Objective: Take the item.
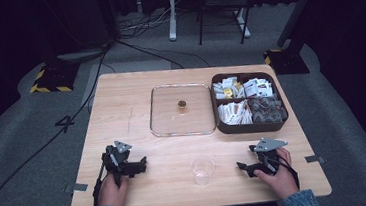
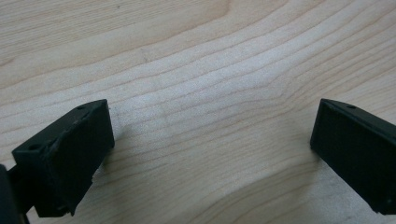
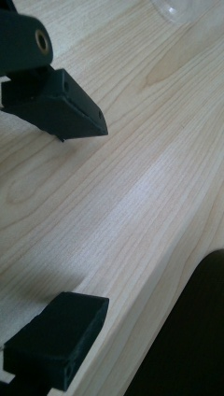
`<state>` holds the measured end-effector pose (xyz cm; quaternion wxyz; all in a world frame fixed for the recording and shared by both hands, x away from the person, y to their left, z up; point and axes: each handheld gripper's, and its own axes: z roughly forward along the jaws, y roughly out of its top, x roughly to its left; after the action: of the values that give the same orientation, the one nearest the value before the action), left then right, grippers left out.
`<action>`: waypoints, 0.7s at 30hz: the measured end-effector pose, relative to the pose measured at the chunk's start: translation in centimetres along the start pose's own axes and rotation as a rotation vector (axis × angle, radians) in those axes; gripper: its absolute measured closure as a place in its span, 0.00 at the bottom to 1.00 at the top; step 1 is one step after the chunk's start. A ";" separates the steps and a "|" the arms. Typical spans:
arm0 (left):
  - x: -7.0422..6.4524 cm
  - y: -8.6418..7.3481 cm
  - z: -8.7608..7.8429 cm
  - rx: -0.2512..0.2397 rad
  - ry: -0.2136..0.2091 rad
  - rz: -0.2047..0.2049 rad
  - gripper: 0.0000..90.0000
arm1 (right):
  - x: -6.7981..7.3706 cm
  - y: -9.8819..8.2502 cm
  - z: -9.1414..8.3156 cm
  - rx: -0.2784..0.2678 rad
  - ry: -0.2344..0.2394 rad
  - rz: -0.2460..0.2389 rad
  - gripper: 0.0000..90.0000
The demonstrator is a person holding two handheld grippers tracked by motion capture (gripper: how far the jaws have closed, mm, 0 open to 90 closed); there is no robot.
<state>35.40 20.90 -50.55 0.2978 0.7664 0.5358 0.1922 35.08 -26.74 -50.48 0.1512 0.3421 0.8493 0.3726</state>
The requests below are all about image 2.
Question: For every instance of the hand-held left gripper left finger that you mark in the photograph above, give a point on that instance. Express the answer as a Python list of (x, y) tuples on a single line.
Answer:
[(67, 155)]

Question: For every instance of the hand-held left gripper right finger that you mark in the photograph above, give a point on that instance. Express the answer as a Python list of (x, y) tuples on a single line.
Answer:
[(355, 149)]

